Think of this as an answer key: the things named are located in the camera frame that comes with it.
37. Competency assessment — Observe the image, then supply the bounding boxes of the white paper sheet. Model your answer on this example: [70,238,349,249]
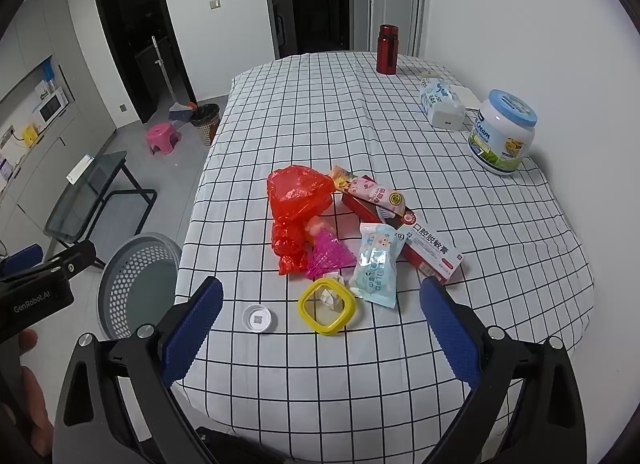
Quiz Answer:
[66,155,95,183]

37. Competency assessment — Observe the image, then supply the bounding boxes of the red metal bottle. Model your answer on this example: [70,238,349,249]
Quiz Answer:
[376,24,399,75]

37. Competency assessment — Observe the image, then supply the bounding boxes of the pink plastic stool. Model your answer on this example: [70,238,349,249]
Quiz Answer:
[146,124,182,155]

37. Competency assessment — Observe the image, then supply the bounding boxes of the broom handle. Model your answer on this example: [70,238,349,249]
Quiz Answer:
[151,36,179,109]

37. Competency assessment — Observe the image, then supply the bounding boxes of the blue dustpan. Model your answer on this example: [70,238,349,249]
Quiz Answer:
[168,101,197,123]

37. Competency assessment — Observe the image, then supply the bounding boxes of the red plastic bag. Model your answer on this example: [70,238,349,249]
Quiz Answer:
[266,165,337,275]

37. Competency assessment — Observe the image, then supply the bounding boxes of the pink printed snack wrapper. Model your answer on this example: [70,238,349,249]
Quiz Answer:
[330,165,417,225]

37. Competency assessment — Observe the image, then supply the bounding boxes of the red and white carton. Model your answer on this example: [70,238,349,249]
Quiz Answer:
[341,174,465,286]

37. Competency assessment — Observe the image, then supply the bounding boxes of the grey cabinets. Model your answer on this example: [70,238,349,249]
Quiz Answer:
[0,0,119,212]

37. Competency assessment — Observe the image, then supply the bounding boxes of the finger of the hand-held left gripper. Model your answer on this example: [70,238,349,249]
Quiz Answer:
[40,243,102,281]

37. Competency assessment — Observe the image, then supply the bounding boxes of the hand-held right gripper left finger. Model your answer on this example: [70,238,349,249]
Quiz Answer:
[52,275,226,464]

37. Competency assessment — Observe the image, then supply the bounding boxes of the white bottle cap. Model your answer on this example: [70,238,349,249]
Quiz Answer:
[243,305,277,333]

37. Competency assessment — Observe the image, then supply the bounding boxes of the wicker waste bin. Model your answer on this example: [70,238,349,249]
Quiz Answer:
[189,104,221,146]

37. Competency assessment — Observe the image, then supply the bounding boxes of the checked white tablecloth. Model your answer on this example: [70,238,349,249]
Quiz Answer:
[172,51,597,447]

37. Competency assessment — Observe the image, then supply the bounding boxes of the dark blue object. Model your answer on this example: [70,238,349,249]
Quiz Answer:
[0,244,44,277]

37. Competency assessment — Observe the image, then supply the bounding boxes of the glass side table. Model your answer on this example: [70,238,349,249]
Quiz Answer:
[44,151,157,272]

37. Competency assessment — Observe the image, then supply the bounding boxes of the blue printed tissue pack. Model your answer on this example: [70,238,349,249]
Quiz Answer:
[419,72,468,131]

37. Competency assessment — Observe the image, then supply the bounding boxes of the white jar with blue lid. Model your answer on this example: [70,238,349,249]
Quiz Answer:
[468,90,539,177]

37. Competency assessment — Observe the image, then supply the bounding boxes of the white microwave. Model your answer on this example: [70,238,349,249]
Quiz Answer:
[31,88,70,125]

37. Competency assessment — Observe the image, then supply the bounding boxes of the yellow square plastic ring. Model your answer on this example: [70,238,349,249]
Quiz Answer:
[298,278,357,336]

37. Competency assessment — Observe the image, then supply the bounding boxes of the grey perforated basket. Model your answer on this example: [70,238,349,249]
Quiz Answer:
[97,232,183,339]

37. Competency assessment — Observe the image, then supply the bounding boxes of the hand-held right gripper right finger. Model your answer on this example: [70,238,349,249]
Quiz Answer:
[419,276,588,464]

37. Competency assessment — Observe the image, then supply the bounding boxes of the light blue wipes packet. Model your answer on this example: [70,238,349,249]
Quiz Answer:
[348,223,405,309]

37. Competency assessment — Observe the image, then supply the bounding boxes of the person's left hand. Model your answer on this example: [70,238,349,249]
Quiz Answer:
[14,330,54,458]

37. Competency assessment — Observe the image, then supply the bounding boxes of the pink mesh net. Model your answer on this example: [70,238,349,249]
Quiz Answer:
[306,229,358,279]

